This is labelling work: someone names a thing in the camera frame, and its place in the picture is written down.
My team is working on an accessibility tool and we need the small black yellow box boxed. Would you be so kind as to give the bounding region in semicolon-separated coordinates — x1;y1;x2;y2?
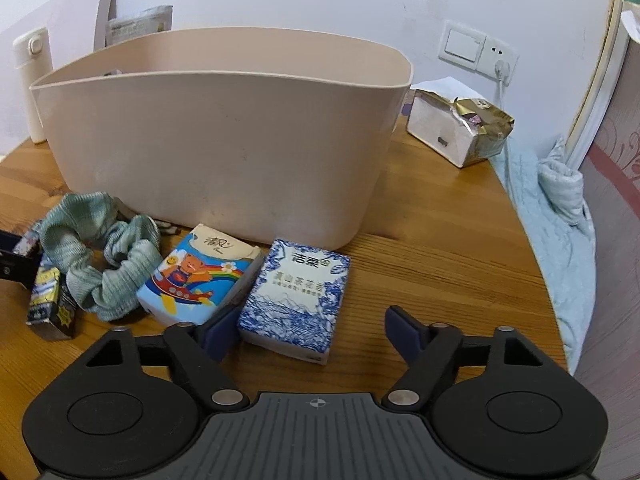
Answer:
26;266;77;340

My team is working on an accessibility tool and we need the cartoon rainbow tissue pack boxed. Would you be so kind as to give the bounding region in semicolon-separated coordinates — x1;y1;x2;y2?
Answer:
137;223;265;326

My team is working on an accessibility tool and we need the green knit scrunchie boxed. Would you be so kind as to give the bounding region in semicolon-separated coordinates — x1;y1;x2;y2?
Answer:
39;192;163;322

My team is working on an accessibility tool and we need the light blue blanket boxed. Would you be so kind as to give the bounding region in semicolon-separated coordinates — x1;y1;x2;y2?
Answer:
490;138;597;374

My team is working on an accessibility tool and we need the white thermos bottle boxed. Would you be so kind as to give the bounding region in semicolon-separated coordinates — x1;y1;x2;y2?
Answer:
11;27;54;146

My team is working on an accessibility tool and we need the white gold torn box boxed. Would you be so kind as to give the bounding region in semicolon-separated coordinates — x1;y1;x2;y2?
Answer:
407;90;514;168

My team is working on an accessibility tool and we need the beige plastic storage basket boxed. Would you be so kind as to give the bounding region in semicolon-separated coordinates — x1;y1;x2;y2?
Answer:
30;27;412;249

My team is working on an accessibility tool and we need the purple white board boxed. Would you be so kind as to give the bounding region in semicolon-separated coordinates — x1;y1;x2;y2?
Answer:
1;0;112;155

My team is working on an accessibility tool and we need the pink floral headboard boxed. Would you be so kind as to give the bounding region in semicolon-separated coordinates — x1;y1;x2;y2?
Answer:
570;0;639;479

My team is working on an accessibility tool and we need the white paper sheet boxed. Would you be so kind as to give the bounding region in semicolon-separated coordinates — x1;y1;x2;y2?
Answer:
411;77;483;102

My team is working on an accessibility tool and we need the banana chips pouch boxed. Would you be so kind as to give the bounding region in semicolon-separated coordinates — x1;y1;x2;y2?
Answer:
105;6;172;47

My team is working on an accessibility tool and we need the white plug and cable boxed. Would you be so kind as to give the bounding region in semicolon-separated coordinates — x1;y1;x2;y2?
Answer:
491;58;532;212

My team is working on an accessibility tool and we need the white light switch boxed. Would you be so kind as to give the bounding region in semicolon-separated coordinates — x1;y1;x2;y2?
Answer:
438;21;486;70

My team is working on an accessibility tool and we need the white wall socket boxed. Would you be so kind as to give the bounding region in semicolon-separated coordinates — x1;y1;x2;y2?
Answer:
475;36;520;84

